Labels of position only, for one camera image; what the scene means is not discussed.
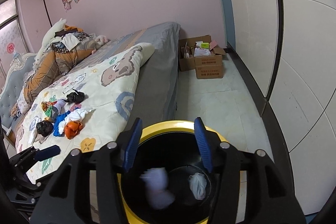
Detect black plastic bag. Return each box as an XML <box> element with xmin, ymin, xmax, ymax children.
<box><xmin>36</xmin><ymin>121</ymin><xmax>54</xmax><ymax>137</ymax></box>
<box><xmin>62</xmin><ymin>89</ymin><xmax>85</xmax><ymax>104</ymax></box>

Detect blue glove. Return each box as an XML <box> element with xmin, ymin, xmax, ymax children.
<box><xmin>52</xmin><ymin>111</ymin><xmax>71</xmax><ymax>137</ymax></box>

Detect green snack packet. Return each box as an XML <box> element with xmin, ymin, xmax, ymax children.
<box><xmin>45</xmin><ymin>106</ymin><xmax>59</xmax><ymax>122</ymax></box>

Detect white tissue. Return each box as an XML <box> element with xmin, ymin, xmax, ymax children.
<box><xmin>64</xmin><ymin>107</ymin><xmax>94</xmax><ymax>127</ymax></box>

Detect orange snack wrapper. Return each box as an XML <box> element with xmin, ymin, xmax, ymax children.
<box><xmin>41</xmin><ymin>101</ymin><xmax>57</xmax><ymax>112</ymax></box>

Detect white foam net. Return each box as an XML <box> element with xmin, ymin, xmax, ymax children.
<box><xmin>189</xmin><ymin>172</ymin><xmax>207</xmax><ymax>200</ymax></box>

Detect yellow rimmed black trash bin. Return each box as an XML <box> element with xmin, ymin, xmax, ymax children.
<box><xmin>120</xmin><ymin>122</ymin><xmax>216</xmax><ymax>223</ymax></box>

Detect floral pillow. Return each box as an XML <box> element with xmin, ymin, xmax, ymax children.
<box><xmin>17</xmin><ymin>94</ymin><xmax>31</xmax><ymax>115</ymax></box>

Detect grey tufted headboard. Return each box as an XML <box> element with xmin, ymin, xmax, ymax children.
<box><xmin>1</xmin><ymin>53</ymin><xmax>36</xmax><ymax>132</ymax></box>

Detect cartoon bear quilt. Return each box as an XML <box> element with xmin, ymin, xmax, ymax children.
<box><xmin>15</xmin><ymin>43</ymin><xmax>155</xmax><ymax>184</ymax></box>

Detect bed with grey sheet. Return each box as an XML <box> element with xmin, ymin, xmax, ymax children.
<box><xmin>4</xmin><ymin>21</ymin><xmax>181</xmax><ymax>146</ymax></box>

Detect brown plaid folded duvet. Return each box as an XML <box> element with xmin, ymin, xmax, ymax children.
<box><xmin>23</xmin><ymin>40</ymin><xmax>105</xmax><ymax>106</ymax></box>

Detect frosted window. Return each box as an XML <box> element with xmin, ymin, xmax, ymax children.
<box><xmin>0</xmin><ymin>0</ymin><xmax>30</xmax><ymax>85</ymax></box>

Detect white plush toy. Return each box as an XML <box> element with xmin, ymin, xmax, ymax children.
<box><xmin>33</xmin><ymin>18</ymin><xmax>67</xmax><ymax>69</ymax></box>

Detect pile of clothes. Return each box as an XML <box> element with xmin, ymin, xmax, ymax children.
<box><xmin>50</xmin><ymin>27</ymin><xmax>90</xmax><ymax>53</ymax></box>

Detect small cardboard box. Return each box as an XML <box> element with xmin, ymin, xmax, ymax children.
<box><xmin>194</xmin><ymin>55</ymin><xmax>224</xmax><ymax>79</ymax></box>

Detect cardboard box with items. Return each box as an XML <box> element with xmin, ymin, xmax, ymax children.
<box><xmin>178</xmin><ymin>35</ymin><xmax>226</xmax><ymax>72</ymax></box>

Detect white sliding wardrobe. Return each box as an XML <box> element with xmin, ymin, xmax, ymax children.
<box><xmin>222</xmin><ymin>0</ymin><xmax>335</xmax><ymax>216</ymax></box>

